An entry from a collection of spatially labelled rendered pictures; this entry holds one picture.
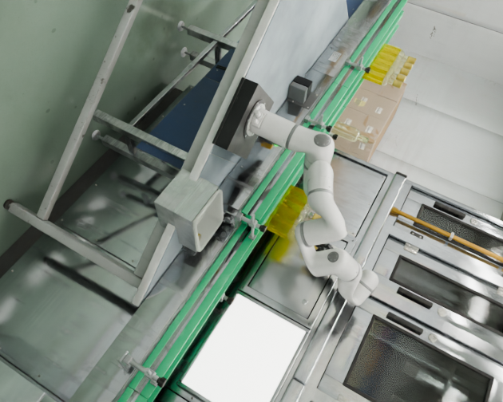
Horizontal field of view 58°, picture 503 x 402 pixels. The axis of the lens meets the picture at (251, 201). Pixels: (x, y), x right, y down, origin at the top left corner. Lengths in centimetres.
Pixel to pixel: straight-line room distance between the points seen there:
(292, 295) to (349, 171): 75
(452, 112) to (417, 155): 109
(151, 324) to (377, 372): 88
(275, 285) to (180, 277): 42
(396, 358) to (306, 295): 42
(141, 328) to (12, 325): 60
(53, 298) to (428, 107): 626
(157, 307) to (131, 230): 53
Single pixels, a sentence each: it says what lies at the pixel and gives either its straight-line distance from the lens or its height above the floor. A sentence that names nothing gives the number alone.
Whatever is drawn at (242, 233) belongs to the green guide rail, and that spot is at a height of 91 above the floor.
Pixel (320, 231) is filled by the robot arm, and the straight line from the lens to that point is 146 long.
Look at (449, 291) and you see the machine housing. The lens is 215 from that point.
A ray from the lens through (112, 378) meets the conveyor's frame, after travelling 166.
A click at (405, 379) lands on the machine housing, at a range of 195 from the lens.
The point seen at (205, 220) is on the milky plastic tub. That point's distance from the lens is 176.
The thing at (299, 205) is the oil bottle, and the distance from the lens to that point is 194.
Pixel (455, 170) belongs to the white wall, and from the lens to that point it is 670.
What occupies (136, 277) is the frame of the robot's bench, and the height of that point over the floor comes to 68.
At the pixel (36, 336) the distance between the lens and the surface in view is 202.
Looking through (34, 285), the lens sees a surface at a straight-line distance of 211.
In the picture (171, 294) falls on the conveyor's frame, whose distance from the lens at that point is 171.
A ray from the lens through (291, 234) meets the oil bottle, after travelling 187.
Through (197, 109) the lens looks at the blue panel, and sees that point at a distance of 213.
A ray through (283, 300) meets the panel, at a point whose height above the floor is 117.
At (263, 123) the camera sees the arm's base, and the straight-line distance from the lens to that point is 162.
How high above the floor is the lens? 136
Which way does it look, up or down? 15 degrees down
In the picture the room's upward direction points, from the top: 116 degrees clockwise
